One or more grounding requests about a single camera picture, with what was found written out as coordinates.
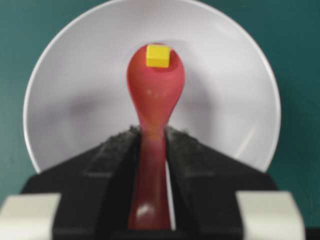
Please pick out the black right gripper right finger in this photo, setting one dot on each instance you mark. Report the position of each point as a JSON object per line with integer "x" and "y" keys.
{"x": 204, "y": 184}

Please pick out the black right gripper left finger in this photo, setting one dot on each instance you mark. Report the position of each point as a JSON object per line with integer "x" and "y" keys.
{"x": 83, "y": 183}

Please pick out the yellow hexagonal prism block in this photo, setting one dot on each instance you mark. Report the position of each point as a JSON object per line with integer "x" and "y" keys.
{"x": 157, "y": 56}

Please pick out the white bowl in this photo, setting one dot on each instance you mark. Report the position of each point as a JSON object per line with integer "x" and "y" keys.
{"x": 77, "y": 94}

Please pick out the red plastic spoon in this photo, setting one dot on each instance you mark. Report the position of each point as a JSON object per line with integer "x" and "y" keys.
{"x": 154, "y": 92}

